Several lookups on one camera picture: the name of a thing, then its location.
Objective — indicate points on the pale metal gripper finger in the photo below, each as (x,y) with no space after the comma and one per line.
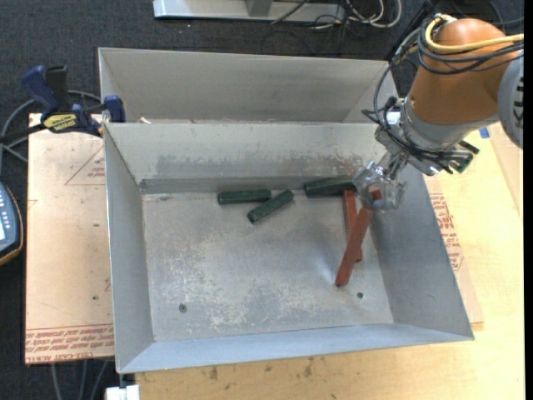
(363,178)
(391,196)

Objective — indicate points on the red-brown block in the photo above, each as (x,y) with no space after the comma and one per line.
(352,248)
(349,213)

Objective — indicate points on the dark green flat block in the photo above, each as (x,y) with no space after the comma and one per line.
(329,186)
(270,206)
(243,196)

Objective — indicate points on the grey metal bin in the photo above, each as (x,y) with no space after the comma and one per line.
(250,265)

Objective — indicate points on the brown cardboard board red print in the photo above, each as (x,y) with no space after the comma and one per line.
(66,231)

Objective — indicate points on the black cylinder on white bracket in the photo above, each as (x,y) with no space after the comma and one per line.
(392,113)

